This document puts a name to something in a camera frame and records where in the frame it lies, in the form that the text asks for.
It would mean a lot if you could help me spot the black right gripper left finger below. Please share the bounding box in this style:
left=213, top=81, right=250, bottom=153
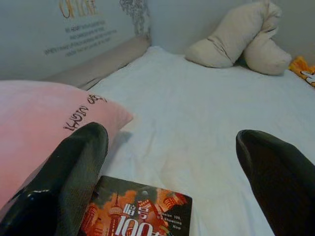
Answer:
left=0, top=122, right=109, bottom=236

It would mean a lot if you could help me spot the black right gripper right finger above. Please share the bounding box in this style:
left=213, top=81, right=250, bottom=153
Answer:
left=235, top=129, right=315, bottom=236

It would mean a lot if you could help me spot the dark book red city cover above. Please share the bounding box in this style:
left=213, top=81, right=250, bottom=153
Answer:
left=80, top=175, right=193, bottom=236

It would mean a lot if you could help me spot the pink plush pillow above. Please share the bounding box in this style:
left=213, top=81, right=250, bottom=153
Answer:
left=0, top=80, right=135, bottom=212

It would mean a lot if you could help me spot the white quilted mattress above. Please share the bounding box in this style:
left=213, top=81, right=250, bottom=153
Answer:
left=41, top=45, right=315, bottom=236

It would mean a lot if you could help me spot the yellow cartoon print blanket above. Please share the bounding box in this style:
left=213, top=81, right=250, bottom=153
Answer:
left=287, top=55, right=315, bottom=89

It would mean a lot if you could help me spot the grey headboard with gold lettering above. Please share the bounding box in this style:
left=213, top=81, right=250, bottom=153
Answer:
left=0, top=0, right=152, bottom=90

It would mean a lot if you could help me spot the cream pillow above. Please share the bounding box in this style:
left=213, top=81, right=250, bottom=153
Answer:
left=184, top=0, right=293, bottom=76

